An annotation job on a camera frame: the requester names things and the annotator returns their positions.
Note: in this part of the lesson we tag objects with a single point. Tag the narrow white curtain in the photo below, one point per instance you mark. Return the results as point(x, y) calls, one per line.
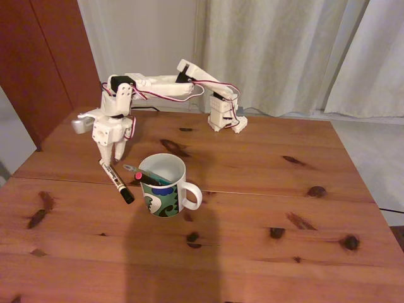
point(378, 63)

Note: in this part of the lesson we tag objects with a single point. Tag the white marker with black cap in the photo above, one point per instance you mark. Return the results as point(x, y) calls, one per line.
point(116, 181)

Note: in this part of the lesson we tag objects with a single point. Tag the wide white curtain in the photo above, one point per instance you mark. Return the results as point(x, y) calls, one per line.
point(315, 31)

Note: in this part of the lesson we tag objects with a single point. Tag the black pen with red ends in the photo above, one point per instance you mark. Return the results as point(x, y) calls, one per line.
point(146, 179)

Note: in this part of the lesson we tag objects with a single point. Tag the teal mechanical pencil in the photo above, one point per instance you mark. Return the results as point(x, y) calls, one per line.
point(129, 167)

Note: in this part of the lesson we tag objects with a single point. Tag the brown wooden cabinet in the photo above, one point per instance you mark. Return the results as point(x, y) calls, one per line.
point(38, 63)

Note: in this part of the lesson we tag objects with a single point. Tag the silver camera box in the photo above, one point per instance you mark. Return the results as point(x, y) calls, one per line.
point(82, 124)

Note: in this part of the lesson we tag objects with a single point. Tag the white mug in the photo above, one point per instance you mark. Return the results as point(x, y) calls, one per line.
point(158, 202)

